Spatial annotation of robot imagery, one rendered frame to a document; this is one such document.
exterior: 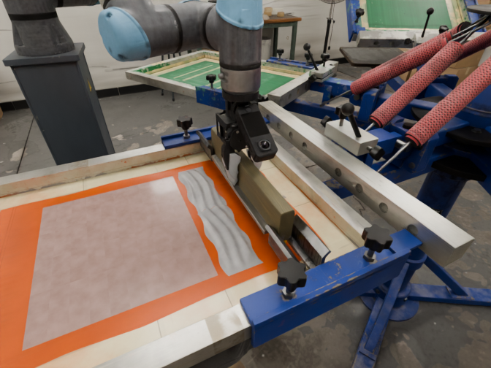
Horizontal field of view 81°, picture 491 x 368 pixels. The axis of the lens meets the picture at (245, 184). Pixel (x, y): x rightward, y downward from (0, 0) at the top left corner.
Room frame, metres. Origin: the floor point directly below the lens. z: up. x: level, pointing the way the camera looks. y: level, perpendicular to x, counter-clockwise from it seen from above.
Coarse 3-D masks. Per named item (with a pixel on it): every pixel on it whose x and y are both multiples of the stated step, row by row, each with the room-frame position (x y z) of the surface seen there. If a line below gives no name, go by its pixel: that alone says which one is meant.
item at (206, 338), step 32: (96, 160) 0.64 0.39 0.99; (128, 160) 0.66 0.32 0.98; (160, 160) 0.69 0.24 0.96; (288, 160) 0.64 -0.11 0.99; (0, 192) 0.53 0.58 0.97; (320, 192) 0.51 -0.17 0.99; (352, 224) 0.40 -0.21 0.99; (224, 320) 0.21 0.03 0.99; (128, 352) 0.17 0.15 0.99; (160, 352) 0.17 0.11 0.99; (192, 352) 0.17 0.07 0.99
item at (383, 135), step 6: (372, 132) 0.70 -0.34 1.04; (378, 132) 0.70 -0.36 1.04; (384, 132) 0.70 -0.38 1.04; (378, 138) 0.67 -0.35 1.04; (384, 138) 0.67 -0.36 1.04; (390, 138) 0.67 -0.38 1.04; (396, 138) 0.68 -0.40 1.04; (336, 144) 0.64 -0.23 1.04; (378, 144) 0.65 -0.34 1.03; (384, 144) 0.66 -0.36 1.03; (390, 144) 0.67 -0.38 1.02; (348, 150) 0.61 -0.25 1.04; (384, 150) 0.66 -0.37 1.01; (390, 150) 0.67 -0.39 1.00; (354, 156) 0.62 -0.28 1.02; (360, 156) 0.63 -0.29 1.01
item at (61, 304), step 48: (144, 240) 0.39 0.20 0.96; (192, 240) 0.39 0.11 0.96; (0, 288) 0.28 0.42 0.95; (48, 288) 0.28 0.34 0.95; (96, 288) 0.28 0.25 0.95; (144, 288) 0.28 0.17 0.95; (192, 288) 0.28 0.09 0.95; (0, 336) 0.21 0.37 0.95; (48, 336) 0.21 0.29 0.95; (96, 336) 0.21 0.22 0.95
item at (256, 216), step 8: (216, 160) 0.63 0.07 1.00; (224, 168) 0.59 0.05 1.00; (224, 176) 0.56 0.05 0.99; (240, 192) 0.50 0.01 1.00; (240, 200) 0.48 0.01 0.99; (248, 200) 0.47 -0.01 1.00; (248, 208) 0.44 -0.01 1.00; (256, 216) 0.42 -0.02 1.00; (264, 224) 0.40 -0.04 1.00; (264, 232) 0.38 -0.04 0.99
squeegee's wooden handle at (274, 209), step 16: (240, 160) 0.53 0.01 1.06; (240, 176) 0.51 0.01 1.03; (256, 176) 0.47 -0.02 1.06; (256, 192) 0.44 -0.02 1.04; (272, 192) 0.42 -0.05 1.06; (256, 208) 0.44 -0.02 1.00; (272, 208) 0.38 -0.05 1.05; (288, 208) 0.37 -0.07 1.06; (272, 224) 0.38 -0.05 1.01; (288, 224) 0.37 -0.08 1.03
